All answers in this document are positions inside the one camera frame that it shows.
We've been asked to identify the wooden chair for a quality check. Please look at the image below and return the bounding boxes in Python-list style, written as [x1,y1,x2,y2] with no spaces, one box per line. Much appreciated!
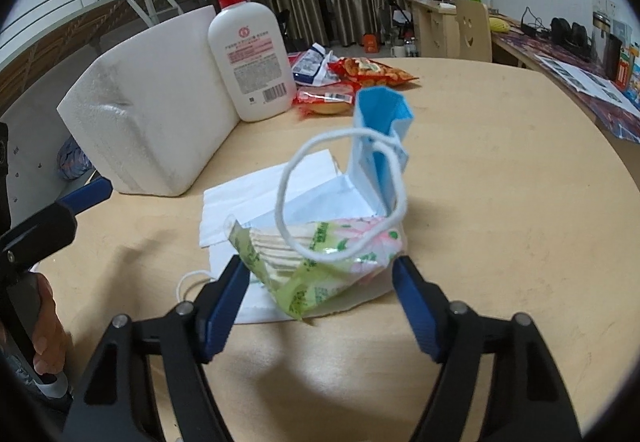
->
[454,0,492,63]

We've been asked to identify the wooden desk with cloth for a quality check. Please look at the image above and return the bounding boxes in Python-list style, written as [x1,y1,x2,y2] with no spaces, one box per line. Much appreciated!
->
[491,28,639,180]

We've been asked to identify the red bread packet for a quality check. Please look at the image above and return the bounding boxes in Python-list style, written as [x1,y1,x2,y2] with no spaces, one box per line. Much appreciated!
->
[293,81,360,117]

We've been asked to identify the yellow banana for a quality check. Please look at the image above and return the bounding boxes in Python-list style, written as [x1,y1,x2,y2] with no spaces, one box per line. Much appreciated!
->
[488,16,511,34]

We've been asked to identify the metal bunk bed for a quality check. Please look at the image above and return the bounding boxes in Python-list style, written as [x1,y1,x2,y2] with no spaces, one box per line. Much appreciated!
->
[1,0,198,112]

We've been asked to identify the green tissue packet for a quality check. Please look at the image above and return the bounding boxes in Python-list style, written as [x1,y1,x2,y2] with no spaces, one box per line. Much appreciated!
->
[227,217,407,320]

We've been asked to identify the red snack bag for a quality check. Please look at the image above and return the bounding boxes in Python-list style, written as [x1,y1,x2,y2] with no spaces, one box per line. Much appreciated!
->
[328,58,418,88]

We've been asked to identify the white styrofoam box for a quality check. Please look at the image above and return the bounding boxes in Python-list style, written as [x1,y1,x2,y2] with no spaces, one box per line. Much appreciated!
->
[58,6,240,197]

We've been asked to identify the person's left hand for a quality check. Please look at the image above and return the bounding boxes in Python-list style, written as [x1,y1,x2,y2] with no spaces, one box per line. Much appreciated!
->
[32,273,68,375]

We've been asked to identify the white paper napkin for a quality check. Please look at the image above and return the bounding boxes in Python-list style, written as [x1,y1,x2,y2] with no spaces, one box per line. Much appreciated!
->
[174,148,402,325]

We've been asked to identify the white lotion pump bottle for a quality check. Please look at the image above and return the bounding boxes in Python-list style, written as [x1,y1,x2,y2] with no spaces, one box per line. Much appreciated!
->
[207,0,296,122]

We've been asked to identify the blue face mask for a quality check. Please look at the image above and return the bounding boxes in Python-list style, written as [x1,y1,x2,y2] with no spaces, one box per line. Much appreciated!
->
[273,87,413,264]

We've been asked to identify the wooden cabinet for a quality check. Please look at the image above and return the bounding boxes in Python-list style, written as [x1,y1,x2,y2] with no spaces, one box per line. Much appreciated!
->
[405,0,460,58]

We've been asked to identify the printed paper sheets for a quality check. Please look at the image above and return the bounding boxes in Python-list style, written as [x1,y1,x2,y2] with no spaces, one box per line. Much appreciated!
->
[535,54,640,118]

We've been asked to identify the blue white packet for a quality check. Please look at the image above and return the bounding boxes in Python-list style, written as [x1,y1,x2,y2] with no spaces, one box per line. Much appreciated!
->
[291,43,340,87]

